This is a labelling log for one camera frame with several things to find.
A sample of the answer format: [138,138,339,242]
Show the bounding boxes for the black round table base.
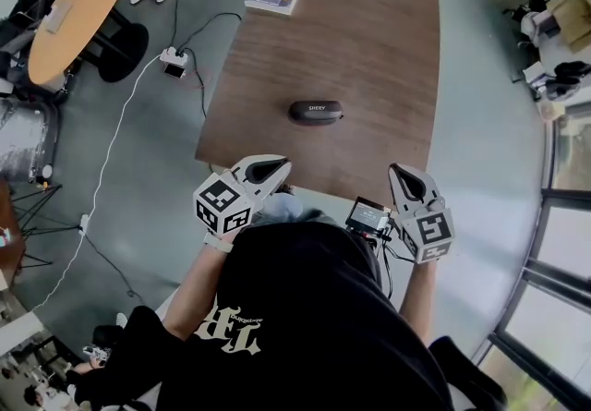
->
[76,6,151,84]

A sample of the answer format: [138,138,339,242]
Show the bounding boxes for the black monitor cables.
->
[376,233,417,300]

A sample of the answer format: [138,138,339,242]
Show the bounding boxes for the black power cable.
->
[187,47,210,120]

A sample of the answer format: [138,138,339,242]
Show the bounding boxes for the round light wooden table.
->
[28,0,130,87]

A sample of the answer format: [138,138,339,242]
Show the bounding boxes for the person's blue jeans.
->
[258,191,333,228]

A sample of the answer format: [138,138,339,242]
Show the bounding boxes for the white power strip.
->
[160,46,190,69]

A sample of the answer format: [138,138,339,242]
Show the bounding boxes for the person's right forearm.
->
[399,259,440,348]

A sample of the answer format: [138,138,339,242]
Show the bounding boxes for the brown wooden table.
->
[194,0,440,212]

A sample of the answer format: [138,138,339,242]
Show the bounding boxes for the black shirt with cream print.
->
[73,210,510,411]

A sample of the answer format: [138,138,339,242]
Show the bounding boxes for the black tripod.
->
[8,182,87,270]

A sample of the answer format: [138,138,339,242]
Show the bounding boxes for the small black monitor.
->
[345,196,394,237]

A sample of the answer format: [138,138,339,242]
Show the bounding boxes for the large dark-framed window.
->
[475,97,591,411]

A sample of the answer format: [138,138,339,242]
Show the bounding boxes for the thin black floor cable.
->
[82,233,139,302]

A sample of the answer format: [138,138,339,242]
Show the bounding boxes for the white wristband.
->
[202,233,235,254]

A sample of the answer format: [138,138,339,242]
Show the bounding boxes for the black glasses case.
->
[288,99,347,127]

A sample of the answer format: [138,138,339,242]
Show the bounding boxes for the white cable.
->
[30,55,163,313]

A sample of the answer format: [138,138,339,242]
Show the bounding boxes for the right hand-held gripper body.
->
[394,199,456,266]

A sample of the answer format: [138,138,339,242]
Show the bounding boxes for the person's left forearm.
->
[162,245,232,342]

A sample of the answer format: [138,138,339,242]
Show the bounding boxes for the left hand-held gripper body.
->
[192,170,265,238]

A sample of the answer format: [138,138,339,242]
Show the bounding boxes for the thin red cable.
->
[182,66,211,91]

